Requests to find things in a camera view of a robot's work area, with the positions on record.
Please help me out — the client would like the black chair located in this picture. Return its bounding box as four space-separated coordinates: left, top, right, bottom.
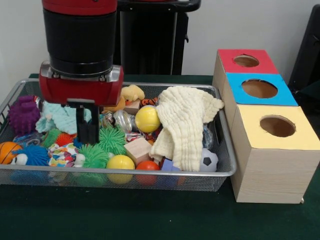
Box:
287 3 320 87

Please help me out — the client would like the smooth orange red ball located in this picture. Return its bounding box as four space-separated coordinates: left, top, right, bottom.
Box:
136 160 161 186

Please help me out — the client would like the blue puffer toy with eyes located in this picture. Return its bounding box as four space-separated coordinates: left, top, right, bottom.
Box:
10 144 51 167

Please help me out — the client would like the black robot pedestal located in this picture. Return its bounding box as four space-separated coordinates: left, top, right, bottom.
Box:
113 0 202 76

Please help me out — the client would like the mint muslin cloth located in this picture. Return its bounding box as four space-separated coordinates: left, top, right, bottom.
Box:
35 100 93 135

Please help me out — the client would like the cream muslin cloth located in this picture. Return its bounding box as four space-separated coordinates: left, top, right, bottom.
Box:
149 85 226 173

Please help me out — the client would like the small orange basketball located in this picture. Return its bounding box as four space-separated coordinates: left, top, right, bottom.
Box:
0 141 23 165

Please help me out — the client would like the yellow tennis ball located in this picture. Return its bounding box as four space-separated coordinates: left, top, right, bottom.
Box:
135 105 162 133

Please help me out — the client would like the wooden box with three holes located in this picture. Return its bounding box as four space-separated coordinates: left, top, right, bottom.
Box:
211 48 320 204

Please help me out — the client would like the colourful print cloth with white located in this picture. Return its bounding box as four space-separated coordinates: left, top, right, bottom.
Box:
47 142 86 168

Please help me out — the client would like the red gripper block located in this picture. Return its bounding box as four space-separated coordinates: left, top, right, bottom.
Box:
38 66 125 146

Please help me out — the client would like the plain wooden cube block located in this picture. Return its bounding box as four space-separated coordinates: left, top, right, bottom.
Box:
124 136 153 166

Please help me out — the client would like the green spiky puffer ball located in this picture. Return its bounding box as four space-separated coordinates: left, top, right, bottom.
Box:
96 126 127 156

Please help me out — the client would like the purple knobbly ball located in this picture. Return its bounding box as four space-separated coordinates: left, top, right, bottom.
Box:
7 94 42 137

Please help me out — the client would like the dark green table cloth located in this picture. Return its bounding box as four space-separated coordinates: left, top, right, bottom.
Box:
288 80 320 121
0 73 320 240

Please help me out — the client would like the smooth yellow ball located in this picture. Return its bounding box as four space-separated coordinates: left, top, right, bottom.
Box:
106 154 136 185

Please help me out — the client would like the small soccer ball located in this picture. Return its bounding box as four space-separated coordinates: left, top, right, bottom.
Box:
199 148 220 173

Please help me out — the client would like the shallow clear mesh bin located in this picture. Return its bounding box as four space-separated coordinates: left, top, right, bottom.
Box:
0 77 238 193

